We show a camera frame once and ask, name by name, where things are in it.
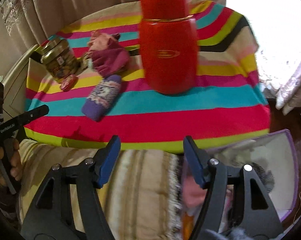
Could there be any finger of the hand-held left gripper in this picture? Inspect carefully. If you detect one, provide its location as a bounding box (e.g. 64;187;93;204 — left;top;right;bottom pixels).
14;104;50;127

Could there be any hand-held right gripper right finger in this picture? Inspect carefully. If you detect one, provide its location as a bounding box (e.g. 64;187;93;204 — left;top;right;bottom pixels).
183;135;284;240

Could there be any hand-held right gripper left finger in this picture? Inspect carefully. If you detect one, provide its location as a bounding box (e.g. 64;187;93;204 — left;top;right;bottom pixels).
20;135;122;240

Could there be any pink drawstring pouch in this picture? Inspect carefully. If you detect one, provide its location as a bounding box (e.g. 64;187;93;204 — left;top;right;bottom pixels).
182;165;208;210

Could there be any purple patterned sock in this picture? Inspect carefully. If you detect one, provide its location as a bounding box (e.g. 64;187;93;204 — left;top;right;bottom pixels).
81;74;122;122

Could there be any white purple-edged storage box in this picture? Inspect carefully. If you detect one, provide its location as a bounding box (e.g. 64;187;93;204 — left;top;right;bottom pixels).
183;129;299;230

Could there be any light pink sock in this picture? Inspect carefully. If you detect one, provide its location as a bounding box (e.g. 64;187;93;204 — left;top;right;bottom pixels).
88;30;121;53

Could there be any magenta sock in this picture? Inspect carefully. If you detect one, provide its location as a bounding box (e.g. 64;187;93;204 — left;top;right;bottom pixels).
90;40;129;78

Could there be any person's left hand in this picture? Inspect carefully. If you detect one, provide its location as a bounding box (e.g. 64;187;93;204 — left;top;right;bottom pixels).
0;138;22;189

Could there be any white carved cabinet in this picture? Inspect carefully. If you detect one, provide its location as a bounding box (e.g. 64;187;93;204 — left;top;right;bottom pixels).
2;44;41;120

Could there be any beige striped blanket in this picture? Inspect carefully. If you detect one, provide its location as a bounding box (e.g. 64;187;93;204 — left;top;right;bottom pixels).
15;140;188;240

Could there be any colourful striped tablecloth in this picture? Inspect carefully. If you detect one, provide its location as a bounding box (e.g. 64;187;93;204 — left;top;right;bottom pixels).
24;0;271;154

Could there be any glass jar with gold lid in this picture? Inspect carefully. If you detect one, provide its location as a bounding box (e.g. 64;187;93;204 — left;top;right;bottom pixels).
40;39;81;83

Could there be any red thermos flask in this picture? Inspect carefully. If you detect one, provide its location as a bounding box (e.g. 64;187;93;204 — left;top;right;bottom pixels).
138;0;199;95

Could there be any beige curtain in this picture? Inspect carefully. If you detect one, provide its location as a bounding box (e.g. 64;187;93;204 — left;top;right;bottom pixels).
0;0;231;55

